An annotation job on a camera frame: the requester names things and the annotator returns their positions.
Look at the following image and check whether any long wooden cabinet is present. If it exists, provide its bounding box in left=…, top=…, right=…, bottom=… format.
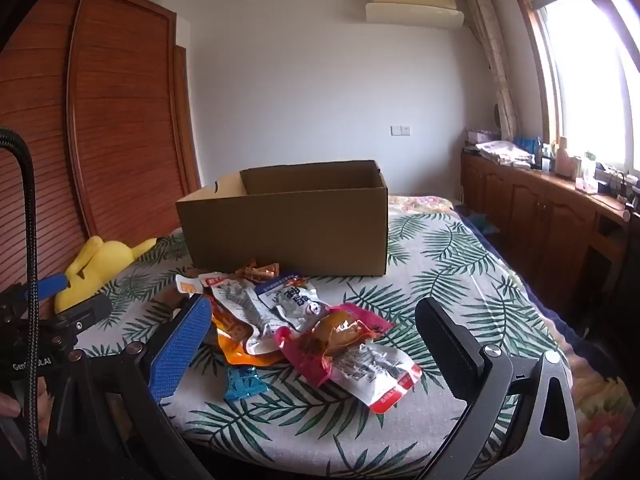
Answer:
left=460, top=152, right=640, bottom=311

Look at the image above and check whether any beige patterned curtain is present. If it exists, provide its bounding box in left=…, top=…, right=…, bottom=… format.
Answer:
left=462, top=0, right=523, bottom=143

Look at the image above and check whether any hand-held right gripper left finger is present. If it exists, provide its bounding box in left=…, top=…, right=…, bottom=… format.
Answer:
left=50, top=294, right=216, bottom=480

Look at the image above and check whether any pink snack packet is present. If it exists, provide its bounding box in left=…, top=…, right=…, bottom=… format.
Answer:
left=274, top=302, right=397, bottom=402

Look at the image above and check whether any pink bottle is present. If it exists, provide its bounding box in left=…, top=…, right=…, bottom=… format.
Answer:
left=555, top=136, right=576, bottom=178

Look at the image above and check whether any grey white snack packet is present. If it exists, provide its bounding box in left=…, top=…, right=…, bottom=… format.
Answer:
left=200, top=272, right=281, bottom=356

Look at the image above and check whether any dark blue bed cover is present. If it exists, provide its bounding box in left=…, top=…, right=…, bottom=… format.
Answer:
left=520, top=275, right=640, bottom=366

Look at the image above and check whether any wooden slatted wardrobe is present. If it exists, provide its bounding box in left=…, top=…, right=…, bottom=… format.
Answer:
left=0, top=0, right=188, bottom=291

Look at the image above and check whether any wooden framed window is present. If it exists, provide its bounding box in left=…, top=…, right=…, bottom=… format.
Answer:
left=507, top=0, right=640, bottom=176

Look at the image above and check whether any orange snack packet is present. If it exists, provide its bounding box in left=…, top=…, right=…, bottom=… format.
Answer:
left=210, top=305, right=286, bottom=367

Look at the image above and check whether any wooden door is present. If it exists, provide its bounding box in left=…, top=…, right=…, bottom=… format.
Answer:
left=175, top=42, right=202, bottom=188

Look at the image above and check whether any white blue snack packet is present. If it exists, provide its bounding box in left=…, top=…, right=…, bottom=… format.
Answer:
left=255, top=274, right=333, bottom=333

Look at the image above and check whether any white red-edged snack packet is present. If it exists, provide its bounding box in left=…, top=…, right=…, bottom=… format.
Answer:
left=325, top=340, right=423, bottom=413

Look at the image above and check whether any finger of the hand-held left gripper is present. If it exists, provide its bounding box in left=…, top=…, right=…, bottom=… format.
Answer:
left=50, top=292, right=114, bottom=332
left=36, top=273, right=70, bottom=302

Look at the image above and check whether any leaf print bedsheet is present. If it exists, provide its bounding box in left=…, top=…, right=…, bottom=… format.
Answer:
left=75, top=207, right=571, bottom=478

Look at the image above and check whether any floral blanket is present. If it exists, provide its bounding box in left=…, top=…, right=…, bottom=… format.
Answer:
left=387, top=195, right=636, bottom=461

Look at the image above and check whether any brown cardboard box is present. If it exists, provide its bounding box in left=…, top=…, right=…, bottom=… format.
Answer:
left=175, top=160, right=390, bottom=278

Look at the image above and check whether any small blue snack packet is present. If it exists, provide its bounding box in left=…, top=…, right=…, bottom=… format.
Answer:
left=223, top=366, right=271, bottom=402

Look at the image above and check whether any white wall air conditioner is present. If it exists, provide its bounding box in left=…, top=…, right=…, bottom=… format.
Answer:
left=365, top=0, right=465, bottom=27

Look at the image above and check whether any white orange-corner snack packet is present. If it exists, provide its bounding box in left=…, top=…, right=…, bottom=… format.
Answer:
left=175, top=274, right=211, bottom=295

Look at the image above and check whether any black braided cable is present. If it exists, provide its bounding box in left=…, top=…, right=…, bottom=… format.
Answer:
left=0, top=126, right=43, bottom=480

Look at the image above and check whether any yellow plush toy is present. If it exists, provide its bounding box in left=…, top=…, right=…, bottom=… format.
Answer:
left=54, top=236, right=158, bottom=313

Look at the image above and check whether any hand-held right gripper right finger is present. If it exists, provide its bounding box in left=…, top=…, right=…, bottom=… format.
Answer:
left=415, top=296, right=582, bottom=480

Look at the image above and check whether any brown orange candy wrapper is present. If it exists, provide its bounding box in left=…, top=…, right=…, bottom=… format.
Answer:
left=235, top=259, right=282, bottom=283

